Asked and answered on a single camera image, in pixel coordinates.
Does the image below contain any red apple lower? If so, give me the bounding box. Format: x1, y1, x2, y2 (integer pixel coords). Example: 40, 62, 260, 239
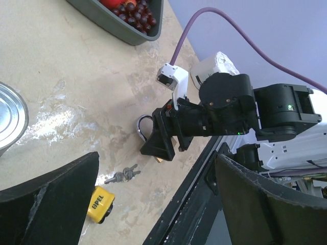
99, 0, 124, 9

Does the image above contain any brass padlock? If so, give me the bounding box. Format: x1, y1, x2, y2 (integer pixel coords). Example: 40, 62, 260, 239
136, 114, 177, 163

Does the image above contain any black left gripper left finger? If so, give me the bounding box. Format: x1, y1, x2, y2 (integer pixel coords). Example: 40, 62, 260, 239
1, 152, 99, 244

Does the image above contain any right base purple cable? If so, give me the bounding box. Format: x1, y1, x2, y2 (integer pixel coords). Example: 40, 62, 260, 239
263, 159, 327, 179

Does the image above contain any grey fruit tray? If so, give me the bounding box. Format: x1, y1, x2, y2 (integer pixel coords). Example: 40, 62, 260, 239
67, 0, 164, 46

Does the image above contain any aluminium frame rail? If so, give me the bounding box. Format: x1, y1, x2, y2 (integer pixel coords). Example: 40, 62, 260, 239
167, 136, 224, 210

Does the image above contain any silver key bunch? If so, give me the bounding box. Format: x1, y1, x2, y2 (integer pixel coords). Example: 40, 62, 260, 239
104, 164, 141, 184

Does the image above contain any dark red grape bunch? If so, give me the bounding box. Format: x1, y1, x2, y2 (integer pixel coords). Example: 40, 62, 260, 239
110, 1, 157, 36

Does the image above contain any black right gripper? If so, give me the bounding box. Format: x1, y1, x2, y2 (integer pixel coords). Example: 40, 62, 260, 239
139, 99, 204, 162

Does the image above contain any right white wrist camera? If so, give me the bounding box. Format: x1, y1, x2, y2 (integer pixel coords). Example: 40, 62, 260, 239
156, 63, 189, 111

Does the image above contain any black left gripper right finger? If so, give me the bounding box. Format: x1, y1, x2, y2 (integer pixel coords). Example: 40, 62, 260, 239
215, 154, 326, 244

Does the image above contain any yellow black padlock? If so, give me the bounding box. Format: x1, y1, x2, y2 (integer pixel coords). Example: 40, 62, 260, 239
87, 186, 115, 224

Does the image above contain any silver pull-tab tin can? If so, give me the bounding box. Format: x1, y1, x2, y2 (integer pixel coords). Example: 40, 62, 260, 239
1, 82, 29, 156

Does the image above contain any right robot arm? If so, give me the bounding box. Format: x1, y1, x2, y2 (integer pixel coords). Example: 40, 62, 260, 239
141, 73, 326, 176

